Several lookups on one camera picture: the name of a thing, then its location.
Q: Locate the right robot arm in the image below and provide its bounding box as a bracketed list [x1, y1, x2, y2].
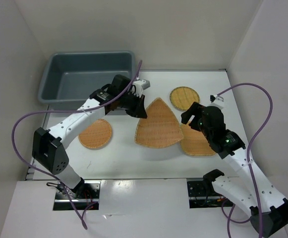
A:
[181, 102, 288, 238]

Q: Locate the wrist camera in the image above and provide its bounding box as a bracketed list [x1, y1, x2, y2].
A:
[209, 95, 224, 110]
[130, 79, 150, 98]

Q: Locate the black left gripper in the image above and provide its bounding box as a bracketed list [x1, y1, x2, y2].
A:
[117, 91, 147, 118]

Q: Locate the triangular orange woven tray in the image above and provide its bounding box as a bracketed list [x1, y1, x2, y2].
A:
[134, 98, 184, 149]

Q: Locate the round yellow-green woven tray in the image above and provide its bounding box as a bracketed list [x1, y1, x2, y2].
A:
[170, 86, 200, 111]

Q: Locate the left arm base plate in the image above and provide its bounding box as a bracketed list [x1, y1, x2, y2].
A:
[46, 180, 101, 211]

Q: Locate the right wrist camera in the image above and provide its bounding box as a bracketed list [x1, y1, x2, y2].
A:
[209, 95, 224, 110]

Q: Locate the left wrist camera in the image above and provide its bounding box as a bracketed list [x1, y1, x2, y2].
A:
[130, 79, 150, 98]

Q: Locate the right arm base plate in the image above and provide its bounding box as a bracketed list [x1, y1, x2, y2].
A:
[186, 179, 232, 209]

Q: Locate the grey plastic bin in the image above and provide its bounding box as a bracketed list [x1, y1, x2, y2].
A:
[38, 51, 136, 111]

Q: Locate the round orange woven tray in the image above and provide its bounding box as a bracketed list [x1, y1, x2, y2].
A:
[78, 119, 113, 149]

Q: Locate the rounded tan woven tray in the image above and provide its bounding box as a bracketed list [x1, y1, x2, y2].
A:
[180, 124, 216, 156]

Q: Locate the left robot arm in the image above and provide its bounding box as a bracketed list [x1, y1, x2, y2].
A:
[32, 74, 150, 198]

